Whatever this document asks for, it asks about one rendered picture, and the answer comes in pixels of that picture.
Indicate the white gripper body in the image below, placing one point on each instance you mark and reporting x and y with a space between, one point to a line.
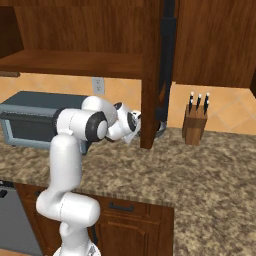
132 135

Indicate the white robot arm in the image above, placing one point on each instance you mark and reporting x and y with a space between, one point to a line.
65 156

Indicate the grey bowl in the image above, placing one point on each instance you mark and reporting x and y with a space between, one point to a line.
162 129

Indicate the open wooden cabinet door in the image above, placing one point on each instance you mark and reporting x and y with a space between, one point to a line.
150 66

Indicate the narrow wooden base cabinet door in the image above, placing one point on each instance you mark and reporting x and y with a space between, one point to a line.
38 230

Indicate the wooden knife block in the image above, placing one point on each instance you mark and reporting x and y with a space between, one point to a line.
194 126

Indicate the wooden drawer front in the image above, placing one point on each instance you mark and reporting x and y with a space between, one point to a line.
133 204

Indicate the blue-grey toaster oven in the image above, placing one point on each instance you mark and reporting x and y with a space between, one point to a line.
30 113

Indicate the grey dishwasher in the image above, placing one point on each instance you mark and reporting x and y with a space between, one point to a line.
16 223

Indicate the white wall outlet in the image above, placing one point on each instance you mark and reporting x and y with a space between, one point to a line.
98 85

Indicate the open wooden wall cabinet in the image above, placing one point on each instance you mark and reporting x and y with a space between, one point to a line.
73 40

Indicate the closed wooden wall cabinet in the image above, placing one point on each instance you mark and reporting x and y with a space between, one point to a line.
216 40

